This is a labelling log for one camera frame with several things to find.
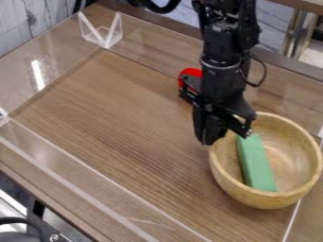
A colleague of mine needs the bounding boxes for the green rectangular block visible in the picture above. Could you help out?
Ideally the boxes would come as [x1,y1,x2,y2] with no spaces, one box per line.
[236,134,277,192]

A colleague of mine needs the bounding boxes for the clear acrylic tray wall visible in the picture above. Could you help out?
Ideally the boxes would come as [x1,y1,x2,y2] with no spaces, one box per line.
[0,109,211,242]

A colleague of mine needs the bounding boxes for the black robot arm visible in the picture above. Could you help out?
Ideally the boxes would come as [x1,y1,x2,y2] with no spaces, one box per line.
[177,0,263,146]

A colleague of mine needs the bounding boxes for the wooden bowl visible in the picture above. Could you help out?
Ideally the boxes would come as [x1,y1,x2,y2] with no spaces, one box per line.
[209,112,323,210]

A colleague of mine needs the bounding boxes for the red plush strawberry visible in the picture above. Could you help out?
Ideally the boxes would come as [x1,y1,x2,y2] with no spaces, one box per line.
[177,68,201,91]

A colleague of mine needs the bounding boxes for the black table frame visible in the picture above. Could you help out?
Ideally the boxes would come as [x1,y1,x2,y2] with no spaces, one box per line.
[0,199,73,242]

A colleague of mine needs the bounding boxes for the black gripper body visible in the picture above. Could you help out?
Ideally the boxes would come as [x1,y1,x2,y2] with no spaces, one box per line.
[179,58,256,138]

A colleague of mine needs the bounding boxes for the clear acrylic corner bracket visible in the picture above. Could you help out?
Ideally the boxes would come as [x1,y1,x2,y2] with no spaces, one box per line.
[77,12,122,49]

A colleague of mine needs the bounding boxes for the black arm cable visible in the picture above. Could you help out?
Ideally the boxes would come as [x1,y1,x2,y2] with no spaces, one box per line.
[237,52,267,89]

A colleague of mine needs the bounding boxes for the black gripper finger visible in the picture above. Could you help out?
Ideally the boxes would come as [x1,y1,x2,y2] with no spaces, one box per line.
[193,104,219,146]
[212,116,228,142]

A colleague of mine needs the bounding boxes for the metal leg in background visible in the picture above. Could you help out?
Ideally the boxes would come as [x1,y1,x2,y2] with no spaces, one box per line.
[283,9,317,60]

